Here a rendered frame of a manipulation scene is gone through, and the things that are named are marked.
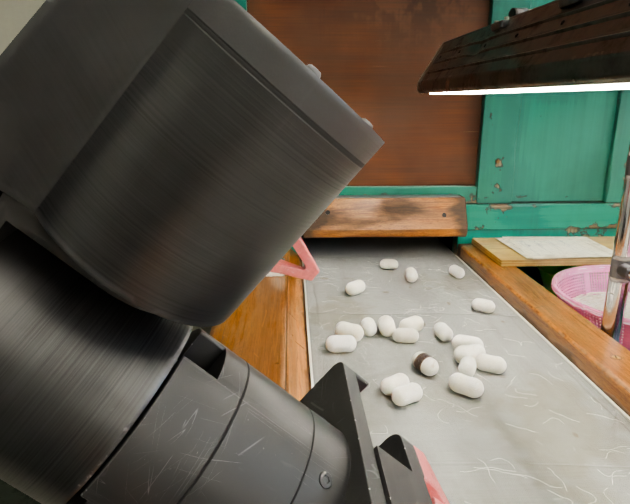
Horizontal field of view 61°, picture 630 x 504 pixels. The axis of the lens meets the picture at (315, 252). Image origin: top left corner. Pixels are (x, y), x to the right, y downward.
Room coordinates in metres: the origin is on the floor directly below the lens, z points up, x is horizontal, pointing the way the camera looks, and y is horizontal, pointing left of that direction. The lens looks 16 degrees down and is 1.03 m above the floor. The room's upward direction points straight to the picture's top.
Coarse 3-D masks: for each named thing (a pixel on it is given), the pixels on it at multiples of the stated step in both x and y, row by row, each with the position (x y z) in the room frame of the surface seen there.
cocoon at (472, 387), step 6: (450, 378) 0.50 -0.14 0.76; (456, 378) 0.49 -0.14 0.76; (462, 378) 0.49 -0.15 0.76; (468, 378) 0.49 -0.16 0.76; (474, 378) 0.49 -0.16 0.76; (450, 384) 0.49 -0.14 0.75; (456, 384) 0.49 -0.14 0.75; (462, 384) 0.48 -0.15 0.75; (468, 384) 0.48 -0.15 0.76; (474, 384) 0.48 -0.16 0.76; (480, 384) 0.48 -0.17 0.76; (456, 390) 0.49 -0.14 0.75; (462, 390) 0.48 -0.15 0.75; (468, 390) 0.48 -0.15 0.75; (474, 390) 0.48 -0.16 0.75; (480, 390) 0.48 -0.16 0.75; (468, 396) 0.48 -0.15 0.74; (474, 396) 0.48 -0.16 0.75
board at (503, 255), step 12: (480, 240) 0.98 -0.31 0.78; (492, 240) 0.98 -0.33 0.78; (600, 240) 0.98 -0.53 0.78; (612, 240) 0.98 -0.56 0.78; (492, 252) 0.89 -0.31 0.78; (504, 252) 0.89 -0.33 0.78; (516, 252) 0.89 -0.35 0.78; (504, 264) 0.85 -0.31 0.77; (516, 264) 0.85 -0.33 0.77; (528, 264) 0.85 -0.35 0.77; (540, 264) 0.85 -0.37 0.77; (552, 264) 0.85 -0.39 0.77; (564, 264) 0.85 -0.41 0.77; (576, 264) 0.85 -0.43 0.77; (588, 264) 0.85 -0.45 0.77; (600, 264) 0.85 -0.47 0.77
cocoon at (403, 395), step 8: (408, 384) 0.48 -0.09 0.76; (416, 384) 0.48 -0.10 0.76; (392, 392) 0.47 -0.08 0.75; (400, 392) 0.47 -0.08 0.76; (408, 392) 0.47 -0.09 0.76; (416, 392) 0.47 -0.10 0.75; (392, 400) 0.47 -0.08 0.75; (400, 400) 0.46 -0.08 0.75; (408, 400) 0.46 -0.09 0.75; (416, 400) 0.47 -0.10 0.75
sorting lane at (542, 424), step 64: (384, 256) 0.99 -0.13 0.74; (448, 256) 0.99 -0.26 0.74; (320, 320) 0.68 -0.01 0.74; (448, 320) 0.68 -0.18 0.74; (512, 320) 0.68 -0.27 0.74; (448, 384) 0.51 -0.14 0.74; (512, 384) 0.51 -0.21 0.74; (576, 384) 0.51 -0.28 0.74; (448, 448) 0.40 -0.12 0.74; (512, 448) 0.40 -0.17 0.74; (576, 448) 0.40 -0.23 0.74
